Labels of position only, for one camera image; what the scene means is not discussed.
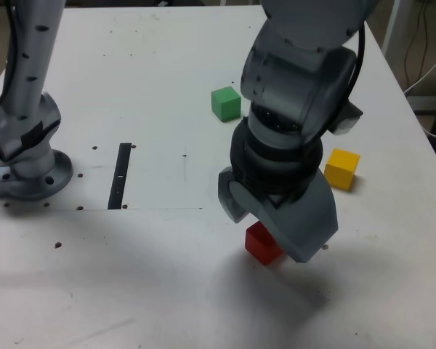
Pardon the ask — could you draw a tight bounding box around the red cube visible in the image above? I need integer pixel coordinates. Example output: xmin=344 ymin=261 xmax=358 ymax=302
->
xmin=244 ymin=221 xmax=285 ymax=267

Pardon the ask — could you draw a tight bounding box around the green cube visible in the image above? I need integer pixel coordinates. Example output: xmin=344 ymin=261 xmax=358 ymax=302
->
xmin=210 ymin=86 xmax=242 ymax=123

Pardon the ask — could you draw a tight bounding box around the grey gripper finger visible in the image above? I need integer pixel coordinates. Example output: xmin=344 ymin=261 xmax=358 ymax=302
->
xmin=217 ymin=166 xmax=249 ymax=224
xmin=227 ymin=168 xmax=339 ymax=265

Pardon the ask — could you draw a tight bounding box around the black tape strip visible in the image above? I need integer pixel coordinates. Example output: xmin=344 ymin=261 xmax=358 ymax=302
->
xmin=107 ymin=143 xmax=132 ymax=211

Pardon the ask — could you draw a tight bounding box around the white metal post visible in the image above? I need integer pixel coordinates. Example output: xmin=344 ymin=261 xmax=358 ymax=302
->
xmin=381 ymin=0 xmax=405 ymax=68

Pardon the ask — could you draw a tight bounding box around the thin black cable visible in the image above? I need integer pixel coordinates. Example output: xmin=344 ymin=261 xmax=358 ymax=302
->
xmin=402 ymin=0 xmax=429 ymax=87

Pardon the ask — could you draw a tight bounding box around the yellow cube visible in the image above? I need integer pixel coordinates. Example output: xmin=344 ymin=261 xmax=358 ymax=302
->
xmin=323 ymin=148 xmax=361 ymax=191

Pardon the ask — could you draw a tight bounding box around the grey gripper camera box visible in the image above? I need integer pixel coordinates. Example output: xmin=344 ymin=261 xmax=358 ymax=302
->
xmin=329 ymin=102 xmax=364 ymax=137

